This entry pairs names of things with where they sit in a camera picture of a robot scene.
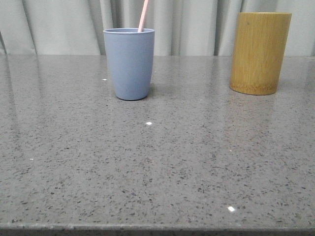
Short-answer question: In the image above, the pink chopstick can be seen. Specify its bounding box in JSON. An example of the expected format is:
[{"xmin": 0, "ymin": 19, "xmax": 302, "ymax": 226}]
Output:
[{"xmin": 137, "ymin": 0, "xmax": 150, "ymax": 32}]

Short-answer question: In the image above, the grey pleated curtain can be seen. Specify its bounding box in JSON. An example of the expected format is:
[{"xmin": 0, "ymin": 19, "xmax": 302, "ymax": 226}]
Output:
[{"xmin": 0, "ymin": 0, "xmax": 315, "ymax": 56}]

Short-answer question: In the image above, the bamboo cylindrical holder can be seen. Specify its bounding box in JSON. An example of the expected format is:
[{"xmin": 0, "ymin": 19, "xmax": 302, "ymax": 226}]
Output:
[{"xmin": 229, "ymin": 12, "xmax": 291, "ymax": 95}]

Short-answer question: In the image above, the blue plastic cup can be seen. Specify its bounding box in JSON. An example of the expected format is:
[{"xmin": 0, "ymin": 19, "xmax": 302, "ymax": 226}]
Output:
[{"xmin": 103, "ymin": 28, "xmax": 155, "ymax": 101}]

